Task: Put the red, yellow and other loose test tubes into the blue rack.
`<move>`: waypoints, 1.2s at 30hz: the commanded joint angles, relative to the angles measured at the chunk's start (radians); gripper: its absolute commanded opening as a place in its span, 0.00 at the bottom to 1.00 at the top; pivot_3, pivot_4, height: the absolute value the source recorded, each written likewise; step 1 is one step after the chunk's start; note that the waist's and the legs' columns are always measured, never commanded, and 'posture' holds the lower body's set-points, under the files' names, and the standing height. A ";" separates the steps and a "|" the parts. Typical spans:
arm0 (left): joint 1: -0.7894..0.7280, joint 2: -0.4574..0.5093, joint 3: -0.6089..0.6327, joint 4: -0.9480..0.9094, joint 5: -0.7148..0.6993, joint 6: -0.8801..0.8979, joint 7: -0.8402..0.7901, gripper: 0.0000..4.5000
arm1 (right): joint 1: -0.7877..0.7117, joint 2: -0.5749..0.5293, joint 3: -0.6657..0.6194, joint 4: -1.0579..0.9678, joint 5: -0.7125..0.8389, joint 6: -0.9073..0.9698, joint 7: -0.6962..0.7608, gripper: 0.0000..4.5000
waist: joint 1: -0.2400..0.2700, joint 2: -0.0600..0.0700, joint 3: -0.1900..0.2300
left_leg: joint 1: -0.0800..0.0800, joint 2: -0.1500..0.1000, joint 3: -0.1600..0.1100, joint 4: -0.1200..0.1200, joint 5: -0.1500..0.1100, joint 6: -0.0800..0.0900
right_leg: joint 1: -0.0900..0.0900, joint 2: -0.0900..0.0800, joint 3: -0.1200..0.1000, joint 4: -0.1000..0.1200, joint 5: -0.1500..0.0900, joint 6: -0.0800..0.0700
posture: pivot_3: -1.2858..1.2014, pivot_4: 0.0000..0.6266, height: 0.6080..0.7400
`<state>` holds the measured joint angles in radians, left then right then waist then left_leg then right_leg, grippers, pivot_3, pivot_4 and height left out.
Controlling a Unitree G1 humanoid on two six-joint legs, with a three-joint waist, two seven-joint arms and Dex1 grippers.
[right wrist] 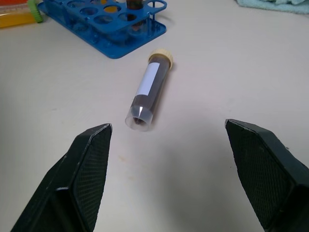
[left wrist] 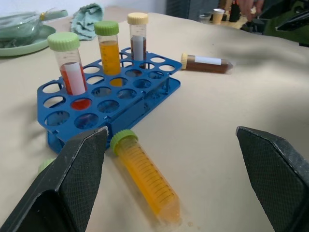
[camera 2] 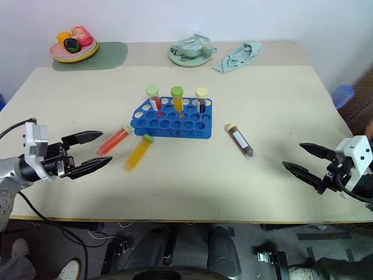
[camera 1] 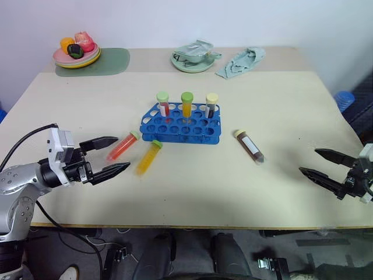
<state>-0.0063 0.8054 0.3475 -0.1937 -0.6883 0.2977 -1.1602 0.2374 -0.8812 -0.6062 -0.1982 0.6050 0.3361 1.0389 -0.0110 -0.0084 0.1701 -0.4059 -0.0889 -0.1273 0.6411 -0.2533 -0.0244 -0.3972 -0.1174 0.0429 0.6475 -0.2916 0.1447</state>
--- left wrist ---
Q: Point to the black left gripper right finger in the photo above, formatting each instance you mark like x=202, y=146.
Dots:
x=277, y=176

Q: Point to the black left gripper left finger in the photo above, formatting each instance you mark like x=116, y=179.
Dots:
x=72, y=178

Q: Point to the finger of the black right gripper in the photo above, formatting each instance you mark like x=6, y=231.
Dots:
x=282, y=12

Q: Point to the orange liquid tube green cap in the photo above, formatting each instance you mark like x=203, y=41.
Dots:
x=108, y=48
x=147, y=174

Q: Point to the brown liquid tube yellow cap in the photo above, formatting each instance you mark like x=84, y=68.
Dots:
x=138, y=36
x=205, y=63

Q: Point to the blue plastic test tube rack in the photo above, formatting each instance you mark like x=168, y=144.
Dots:
x=125, y=91

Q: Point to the red liquid tube green cap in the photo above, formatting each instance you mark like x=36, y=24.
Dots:
x=68, y=65

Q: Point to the person's hand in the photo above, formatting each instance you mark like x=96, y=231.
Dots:
x=248, y=8

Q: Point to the white paper cup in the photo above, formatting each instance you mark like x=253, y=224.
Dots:
x=218, y=15

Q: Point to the light green plate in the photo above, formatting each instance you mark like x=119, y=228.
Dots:
x=24, y=44

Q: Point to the mint green cloth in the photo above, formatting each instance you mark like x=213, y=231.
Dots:
x=88, y=21

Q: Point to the clear plastic wrapped bundle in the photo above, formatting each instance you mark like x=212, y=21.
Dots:
x=24, y=24

